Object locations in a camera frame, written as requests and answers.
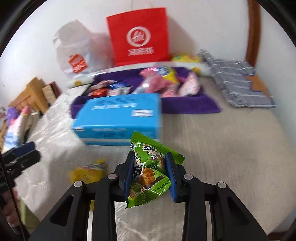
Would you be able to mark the purple plush toy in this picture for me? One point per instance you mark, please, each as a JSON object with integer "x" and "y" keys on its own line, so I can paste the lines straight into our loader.
{"x": 11, "y": 113}

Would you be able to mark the green blanket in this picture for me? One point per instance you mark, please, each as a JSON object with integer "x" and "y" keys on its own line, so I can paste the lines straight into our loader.
{"x": 27, "y": 215}

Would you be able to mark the pink yellow snack packet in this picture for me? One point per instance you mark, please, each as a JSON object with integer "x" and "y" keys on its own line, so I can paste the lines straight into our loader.
{"x": 161, "y": 71}

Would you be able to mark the red paper bag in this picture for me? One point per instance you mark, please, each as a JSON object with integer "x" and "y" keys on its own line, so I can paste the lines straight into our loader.
{"x": 120, "y": 30}

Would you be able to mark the blue snack packet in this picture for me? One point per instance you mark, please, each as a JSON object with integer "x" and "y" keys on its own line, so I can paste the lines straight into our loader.
{"x": 116, "y": 85}

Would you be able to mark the patterned paper roll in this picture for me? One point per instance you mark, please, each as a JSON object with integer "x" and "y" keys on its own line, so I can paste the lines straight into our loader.
{"x": 78, "y": 81}

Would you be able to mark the green snack packet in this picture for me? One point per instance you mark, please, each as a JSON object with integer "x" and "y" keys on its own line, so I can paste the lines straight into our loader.
{"x": 148, "y": 176}

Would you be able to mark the white plastic bag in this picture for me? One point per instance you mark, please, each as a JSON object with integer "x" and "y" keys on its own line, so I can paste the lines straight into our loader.
{"x": 69, "y": 46}

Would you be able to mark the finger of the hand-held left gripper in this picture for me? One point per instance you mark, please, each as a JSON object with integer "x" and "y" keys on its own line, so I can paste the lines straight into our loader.
{"x": 20, "y": 148}
{"x": 23, "y": 160}

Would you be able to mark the pink packet with green label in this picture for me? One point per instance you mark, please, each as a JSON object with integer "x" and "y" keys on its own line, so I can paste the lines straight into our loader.
{"x": 189, "y": 83}

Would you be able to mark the long pink white snack packet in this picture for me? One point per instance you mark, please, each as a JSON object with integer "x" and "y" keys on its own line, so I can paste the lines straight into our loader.
{"x": 103, "y": 83}

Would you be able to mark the wooden door frame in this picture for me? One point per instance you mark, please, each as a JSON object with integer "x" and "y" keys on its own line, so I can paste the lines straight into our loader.
{"x": 253, "y": 34}

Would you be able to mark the wooden headboard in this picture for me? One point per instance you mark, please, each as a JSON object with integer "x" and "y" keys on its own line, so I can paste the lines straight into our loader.
{"x": 30, "y": 95}

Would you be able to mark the colourful pillow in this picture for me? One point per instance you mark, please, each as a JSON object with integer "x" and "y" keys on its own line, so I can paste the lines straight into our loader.
{"x": 16, "y": 132}

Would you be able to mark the grey checked cloth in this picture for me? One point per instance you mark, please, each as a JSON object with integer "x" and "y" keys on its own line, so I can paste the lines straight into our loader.
{"x": 231, "y": 81}

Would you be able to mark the yellow plastic pack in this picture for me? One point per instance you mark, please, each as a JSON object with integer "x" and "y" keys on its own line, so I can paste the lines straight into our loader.
{"x": 185, "y": 58}

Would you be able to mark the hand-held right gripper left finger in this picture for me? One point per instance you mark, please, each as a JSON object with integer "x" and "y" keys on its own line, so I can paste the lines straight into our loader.
{"x": 129, "y": 180}

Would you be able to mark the patterned box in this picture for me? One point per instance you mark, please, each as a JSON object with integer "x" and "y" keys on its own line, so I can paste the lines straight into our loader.
{"x": 49, "y": 92}

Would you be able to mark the small pink snack packet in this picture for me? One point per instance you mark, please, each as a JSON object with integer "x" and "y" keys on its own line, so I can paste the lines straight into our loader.
{"x": 170, "y": 91}

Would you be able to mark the purple towel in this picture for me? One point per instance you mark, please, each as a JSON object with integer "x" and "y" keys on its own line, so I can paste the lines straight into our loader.
{"x": 189, "y": 104}

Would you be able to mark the red snack packet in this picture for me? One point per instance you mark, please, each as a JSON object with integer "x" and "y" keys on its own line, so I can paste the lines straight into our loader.
{"x": 98, "y": 93}

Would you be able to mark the person's left hand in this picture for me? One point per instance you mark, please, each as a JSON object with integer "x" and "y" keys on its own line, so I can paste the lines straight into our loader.
{"x": 12, "y": 213}

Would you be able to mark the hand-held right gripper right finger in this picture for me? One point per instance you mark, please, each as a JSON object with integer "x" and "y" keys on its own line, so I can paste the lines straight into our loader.
{"x": 171, "y": 180}

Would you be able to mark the striped mattress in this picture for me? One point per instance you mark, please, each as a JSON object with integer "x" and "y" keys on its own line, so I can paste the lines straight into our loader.
{"x": 231, "y": 150}

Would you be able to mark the blue tissue box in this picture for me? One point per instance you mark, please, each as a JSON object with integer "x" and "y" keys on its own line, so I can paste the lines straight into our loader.
{"x": 115, "y": 115}

